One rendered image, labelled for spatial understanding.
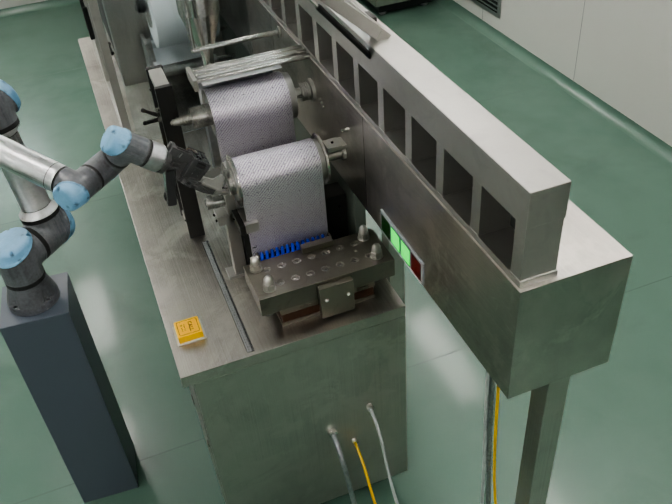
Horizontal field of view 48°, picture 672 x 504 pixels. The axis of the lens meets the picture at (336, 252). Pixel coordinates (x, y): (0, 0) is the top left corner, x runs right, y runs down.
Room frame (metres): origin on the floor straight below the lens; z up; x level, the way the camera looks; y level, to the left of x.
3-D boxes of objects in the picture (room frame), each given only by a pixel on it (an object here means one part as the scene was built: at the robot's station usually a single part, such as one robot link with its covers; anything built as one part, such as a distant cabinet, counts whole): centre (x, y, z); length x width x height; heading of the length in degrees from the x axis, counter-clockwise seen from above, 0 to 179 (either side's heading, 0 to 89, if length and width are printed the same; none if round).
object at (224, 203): (1.78, 0.31, 1.05); 0.06 x 0.05 x 0.31; 108
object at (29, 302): (1.74, 0.93, 0.95); 0.15 x 0.15 x 0.10
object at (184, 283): (2.66, 0.52, 0.88); 2.52 x 0.66 x 0.04; 18
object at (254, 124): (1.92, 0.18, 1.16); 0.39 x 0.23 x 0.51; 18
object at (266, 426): (2.67, 0.51, 0.43); 2.52 x 0.64 x 0.86; 18
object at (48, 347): (1.74, 0.93, 0.45); 0.20 x 0.20 x 0.90; 14
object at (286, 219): (1.74, 0.13, 1.11); 0.23 x 0.01 x 0.18; 108
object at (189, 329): (1.53, 0.43, 0.91); 0.07 x 0.07 x 0.02; 18
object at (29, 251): (1.74, 0.92, 1.07); 0.13 x 0.12 x 0.14; 154
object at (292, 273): (1.64, 0.05, 1.00); 0.40 x 0.16 x 0.06; 108
